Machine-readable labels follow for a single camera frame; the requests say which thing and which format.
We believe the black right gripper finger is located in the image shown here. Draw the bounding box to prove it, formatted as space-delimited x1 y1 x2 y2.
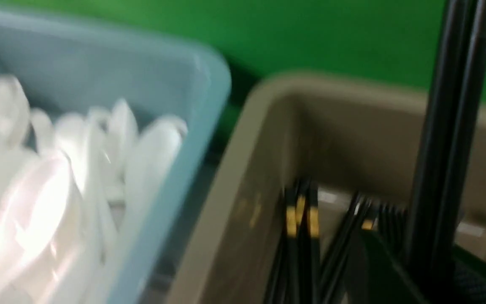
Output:
359 230 486 304

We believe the gold tipped chopstick centre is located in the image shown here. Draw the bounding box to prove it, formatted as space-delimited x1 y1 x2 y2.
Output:
302 181 321 304

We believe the gold tipped chopstick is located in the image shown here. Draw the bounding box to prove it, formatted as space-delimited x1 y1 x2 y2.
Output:
263 181 302 304
302 181 321 304

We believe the gold tipped chopstick far left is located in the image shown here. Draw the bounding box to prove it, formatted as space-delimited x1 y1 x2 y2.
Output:
263 181 302 304

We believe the brown plastic bin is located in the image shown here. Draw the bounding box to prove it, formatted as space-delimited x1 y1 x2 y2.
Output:
166 73 486 304

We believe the green cloth backdrop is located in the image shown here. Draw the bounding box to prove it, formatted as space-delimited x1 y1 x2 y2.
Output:
0 0 486 106

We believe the teal plastic bin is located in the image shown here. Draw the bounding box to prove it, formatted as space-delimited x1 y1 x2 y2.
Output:
0 7 231 304

